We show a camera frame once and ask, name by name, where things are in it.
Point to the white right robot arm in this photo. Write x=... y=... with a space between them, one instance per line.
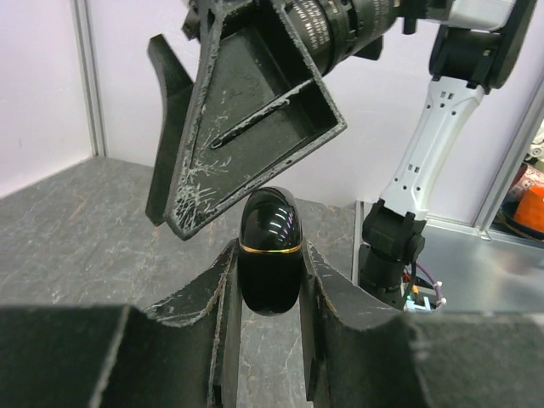
x=475 y=50

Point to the black earbuds charging case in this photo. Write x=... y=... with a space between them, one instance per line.
x=270 y=260

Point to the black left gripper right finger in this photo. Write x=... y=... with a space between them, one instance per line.
x=359 y=352

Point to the orange cup in background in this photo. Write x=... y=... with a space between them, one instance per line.
x=530 y=210

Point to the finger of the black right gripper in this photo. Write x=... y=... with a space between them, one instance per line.
x=176 y=89

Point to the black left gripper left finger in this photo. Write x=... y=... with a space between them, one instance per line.
x=182 y=351

